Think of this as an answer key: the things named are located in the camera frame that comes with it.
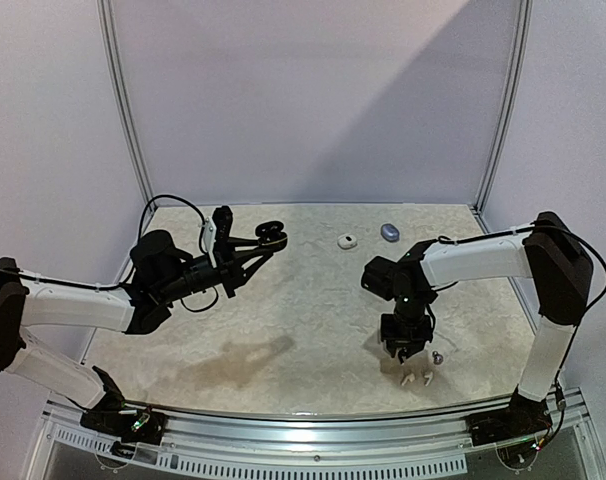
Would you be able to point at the white earbud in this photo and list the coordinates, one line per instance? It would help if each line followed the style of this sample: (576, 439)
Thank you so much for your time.
(428, 378)
(408, 378)

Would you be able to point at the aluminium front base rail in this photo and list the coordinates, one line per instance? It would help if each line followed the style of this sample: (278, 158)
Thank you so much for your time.
(431, 444)

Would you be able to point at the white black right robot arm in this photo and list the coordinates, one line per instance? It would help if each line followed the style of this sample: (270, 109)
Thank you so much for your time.
(544, 251)

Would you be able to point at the blue-grey earbud charging case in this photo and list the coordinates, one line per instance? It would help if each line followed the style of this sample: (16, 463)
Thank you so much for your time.
(390, 233)

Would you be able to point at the purple earbud right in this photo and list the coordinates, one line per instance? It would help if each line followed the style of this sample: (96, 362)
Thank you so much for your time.
(437, 358)

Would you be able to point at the aluminium right corner post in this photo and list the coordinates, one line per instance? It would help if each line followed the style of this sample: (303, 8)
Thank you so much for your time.
(507, 105)

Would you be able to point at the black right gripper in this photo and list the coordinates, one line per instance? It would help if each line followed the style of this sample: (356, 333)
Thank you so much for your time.
(406, 343)

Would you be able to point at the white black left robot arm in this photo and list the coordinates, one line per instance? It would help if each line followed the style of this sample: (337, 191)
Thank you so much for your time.
(163, 275)

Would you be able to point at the aluminium left corner post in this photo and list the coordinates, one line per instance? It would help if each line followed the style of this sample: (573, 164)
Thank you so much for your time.
(107, 22)

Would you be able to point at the white earbud right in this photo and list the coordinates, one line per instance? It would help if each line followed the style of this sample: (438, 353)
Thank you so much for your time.
(428, 378)

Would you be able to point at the white earbud charging case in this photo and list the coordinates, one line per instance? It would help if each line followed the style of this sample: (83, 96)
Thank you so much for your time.
(347, 242)

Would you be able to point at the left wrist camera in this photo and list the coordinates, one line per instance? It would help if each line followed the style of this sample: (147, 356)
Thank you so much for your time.
(218, 230)

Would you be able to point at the black gold earbud charging case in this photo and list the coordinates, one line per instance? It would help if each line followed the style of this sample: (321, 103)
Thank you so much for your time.
(271, 234)

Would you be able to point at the white earbud left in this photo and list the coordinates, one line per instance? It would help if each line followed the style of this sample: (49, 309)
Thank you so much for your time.
(408, 378)

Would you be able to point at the aluminium back wall rail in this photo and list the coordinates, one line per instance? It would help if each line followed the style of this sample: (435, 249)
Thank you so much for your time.
(318, 203)

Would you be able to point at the aluminium corner post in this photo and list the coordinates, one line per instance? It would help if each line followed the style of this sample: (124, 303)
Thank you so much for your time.
(507, 105)
(107, 22)

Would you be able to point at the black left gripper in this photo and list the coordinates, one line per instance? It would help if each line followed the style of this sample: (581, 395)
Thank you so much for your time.
(230, 263)

